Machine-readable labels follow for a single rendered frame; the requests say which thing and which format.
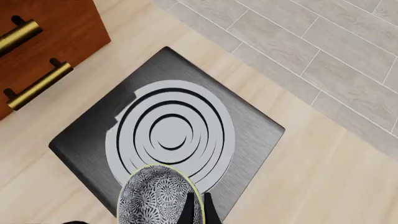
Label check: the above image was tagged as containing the red-brown wooden cabinet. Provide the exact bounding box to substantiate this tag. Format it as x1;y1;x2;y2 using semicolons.
0;0;113;121

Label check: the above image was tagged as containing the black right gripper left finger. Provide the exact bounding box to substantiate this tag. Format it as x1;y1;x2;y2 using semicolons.
175;192;197;224

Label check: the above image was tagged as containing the black white patterned bowl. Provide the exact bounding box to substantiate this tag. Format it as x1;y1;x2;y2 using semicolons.
116;163;205;224

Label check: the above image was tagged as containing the round black stove knob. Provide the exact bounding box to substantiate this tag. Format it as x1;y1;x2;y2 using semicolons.
58;218;91;224

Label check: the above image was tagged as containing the flat black stove plate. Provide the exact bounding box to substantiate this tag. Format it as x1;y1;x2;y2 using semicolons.
48;45;286;224

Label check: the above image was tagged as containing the brass drawer handle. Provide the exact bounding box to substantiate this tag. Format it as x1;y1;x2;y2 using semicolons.
0;15;44;58
3;58;75;112

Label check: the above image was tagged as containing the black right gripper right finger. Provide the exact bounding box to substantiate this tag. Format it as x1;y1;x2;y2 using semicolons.
201;192;223;224

